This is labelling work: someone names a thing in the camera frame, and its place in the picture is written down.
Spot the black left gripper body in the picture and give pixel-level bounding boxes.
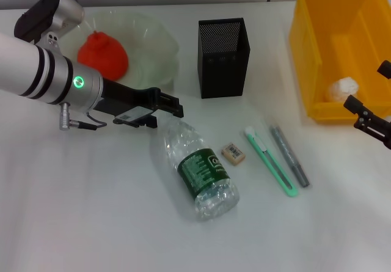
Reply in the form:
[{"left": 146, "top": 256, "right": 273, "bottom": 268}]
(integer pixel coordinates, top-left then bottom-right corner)
[{"left": 91, "top": 78, "right": 160, "bottom": 128}]

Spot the white paper ball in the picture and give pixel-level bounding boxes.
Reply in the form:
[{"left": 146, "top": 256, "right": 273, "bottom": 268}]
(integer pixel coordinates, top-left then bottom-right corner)
[{"left": 325, "top": 76, "right": 359, "bottom": 103}]

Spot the orange fruit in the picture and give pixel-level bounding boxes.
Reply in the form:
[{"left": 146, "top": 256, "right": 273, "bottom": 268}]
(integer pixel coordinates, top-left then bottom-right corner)
[{"left": 76, "top": 31, "right": 129, "bottom": 82}]

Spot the clear water bottle green label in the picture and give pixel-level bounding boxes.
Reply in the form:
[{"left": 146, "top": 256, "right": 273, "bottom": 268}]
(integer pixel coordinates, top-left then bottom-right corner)
[{"left": 158, "top": 116, "right": 241, "bottom": 222}]

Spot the beige eraser with barcode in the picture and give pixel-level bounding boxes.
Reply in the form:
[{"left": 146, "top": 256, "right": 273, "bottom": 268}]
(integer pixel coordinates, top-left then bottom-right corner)
[{"left": 220, "top": 142, "right": 246, "bottom": 164}]

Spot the grey marker pen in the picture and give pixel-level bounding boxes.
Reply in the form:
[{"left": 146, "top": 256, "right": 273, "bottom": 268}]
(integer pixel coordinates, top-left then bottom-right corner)
[{"left": 269, "top": 125, "right": 311, "bottom": 188}]

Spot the mint green utility knife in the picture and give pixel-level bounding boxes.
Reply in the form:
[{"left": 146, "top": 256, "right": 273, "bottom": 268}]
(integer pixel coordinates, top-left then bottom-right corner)
[{"left": 244, "top": 126, "right": 299, "bottom": 198}]

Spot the pale green glass fruit plate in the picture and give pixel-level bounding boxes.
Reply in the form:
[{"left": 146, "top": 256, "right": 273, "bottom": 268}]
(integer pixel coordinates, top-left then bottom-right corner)
[{"left": 57, "top": 10, "right": 180, "bottom": 95}]

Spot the black mesh pen holder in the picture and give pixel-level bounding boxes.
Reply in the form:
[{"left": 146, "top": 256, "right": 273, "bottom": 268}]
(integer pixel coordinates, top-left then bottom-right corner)
[{"left": 197, "top": 17, "right": 251, "bottom": 100}]

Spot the yellow plastic bin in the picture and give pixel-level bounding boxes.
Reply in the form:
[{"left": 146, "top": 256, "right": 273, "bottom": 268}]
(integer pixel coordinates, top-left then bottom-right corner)
[{"left": 288, "top": 0, "right": 391, "bottom": 125}]

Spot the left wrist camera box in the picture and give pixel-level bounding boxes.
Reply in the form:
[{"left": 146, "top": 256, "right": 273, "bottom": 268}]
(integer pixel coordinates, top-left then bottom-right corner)
[{"left": 13, "top": 0, "right": 85, "bottom": 45}]

